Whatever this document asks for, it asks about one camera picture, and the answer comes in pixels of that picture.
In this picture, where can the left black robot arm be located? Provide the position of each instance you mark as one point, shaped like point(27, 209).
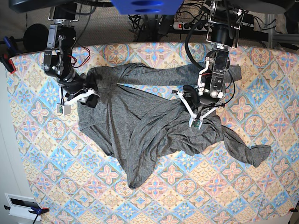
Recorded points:
point(223, 25)

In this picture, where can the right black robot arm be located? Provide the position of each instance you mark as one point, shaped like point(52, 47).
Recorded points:
point(59, 63)

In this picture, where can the grey t-shirt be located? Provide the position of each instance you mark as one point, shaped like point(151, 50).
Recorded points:
point(137, 127)

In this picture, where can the red blue table clamp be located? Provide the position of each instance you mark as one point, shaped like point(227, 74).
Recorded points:
point(12, 50)

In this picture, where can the patterned colourful tablecloth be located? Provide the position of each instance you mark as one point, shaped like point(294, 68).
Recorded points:
point(71, 176)

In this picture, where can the white wall outlet box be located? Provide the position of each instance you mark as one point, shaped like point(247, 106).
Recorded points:
point(20, 206)

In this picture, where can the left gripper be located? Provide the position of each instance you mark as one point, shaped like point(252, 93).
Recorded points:
point(198, 104)

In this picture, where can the orange blue corner clamp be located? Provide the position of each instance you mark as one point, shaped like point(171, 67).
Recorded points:
point(37, 212)

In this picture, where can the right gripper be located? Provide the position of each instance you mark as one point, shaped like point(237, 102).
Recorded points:
point(82, 89)

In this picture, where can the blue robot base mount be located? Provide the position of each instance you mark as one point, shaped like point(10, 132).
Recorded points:
point(163, 7)

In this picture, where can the black round stool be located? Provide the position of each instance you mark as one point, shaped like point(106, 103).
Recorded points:
point(35, 38)

